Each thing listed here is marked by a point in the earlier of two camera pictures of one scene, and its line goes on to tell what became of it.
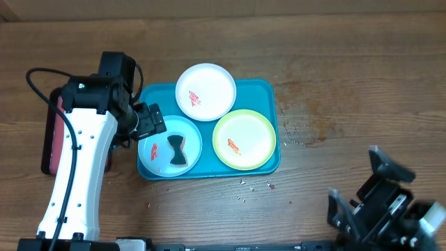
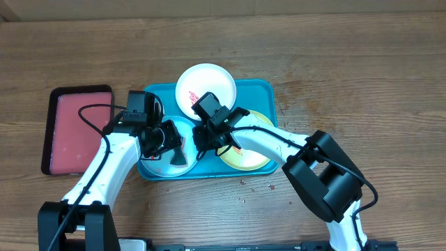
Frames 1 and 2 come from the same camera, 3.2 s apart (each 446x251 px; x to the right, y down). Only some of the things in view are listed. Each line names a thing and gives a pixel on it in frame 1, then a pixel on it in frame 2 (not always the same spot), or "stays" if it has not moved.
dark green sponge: [177, 142] stays
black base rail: [305, 246] stays
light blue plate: [173, 153] stays
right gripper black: [374, 199] → [205, 134]
